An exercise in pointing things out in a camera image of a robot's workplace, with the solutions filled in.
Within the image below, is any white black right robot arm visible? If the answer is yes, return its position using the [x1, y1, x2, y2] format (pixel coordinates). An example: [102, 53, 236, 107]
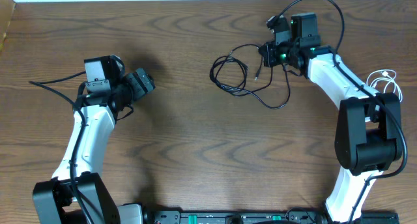
[259, 12, 405, 223]

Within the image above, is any white USB cable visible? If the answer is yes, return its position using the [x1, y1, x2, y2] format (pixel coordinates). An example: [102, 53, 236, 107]
[366, 69, 404, 103]

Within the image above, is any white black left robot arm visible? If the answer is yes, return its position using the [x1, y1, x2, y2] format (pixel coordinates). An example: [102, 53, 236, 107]
[32, 55, 155, 223]

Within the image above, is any black USB cable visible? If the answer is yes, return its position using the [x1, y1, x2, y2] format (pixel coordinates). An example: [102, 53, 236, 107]
[209, 43, 291, 110]

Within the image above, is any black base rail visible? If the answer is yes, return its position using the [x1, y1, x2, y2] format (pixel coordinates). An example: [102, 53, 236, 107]
[143, 210, 400, 224]

